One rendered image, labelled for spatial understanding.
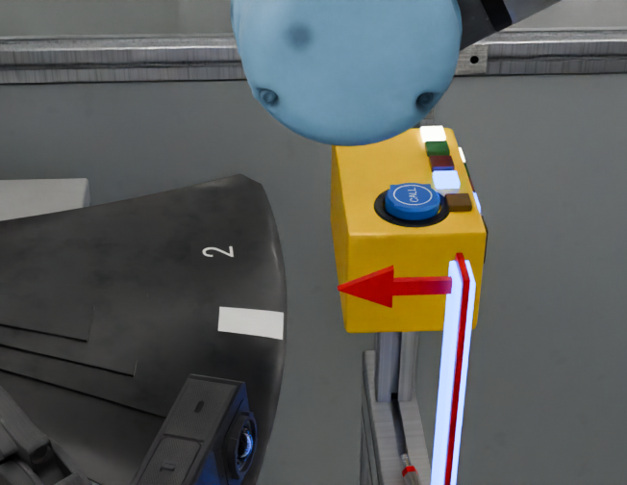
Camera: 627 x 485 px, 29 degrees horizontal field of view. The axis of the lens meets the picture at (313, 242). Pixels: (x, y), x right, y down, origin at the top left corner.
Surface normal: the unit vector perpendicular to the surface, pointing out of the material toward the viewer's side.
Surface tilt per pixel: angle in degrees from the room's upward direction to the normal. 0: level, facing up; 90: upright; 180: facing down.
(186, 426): 6
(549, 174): 90
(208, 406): 6
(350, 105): 90
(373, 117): 90
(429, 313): 90
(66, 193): 0
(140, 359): 14
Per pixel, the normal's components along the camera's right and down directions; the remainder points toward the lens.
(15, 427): 0.11, -0.65
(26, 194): 0.00, -0.83
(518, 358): 0.06, 0.55
